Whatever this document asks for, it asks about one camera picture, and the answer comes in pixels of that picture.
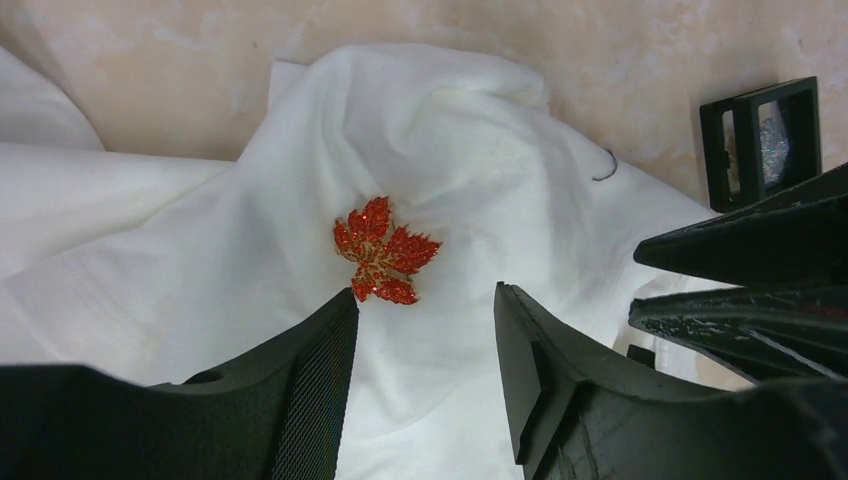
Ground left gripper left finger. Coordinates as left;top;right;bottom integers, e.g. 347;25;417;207
1;289;358;479

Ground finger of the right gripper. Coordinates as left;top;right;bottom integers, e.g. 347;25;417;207
628;285;847;381
634;165;847;287

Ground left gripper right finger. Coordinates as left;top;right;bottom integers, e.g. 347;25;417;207
494;283;847;479

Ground white t-shirt garment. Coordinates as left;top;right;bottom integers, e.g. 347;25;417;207
1;44;746;479

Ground black box with blue brooch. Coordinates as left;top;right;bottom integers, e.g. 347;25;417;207
732;77;822;205

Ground black empty display frame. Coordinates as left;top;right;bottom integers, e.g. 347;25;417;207
699;97;739;213

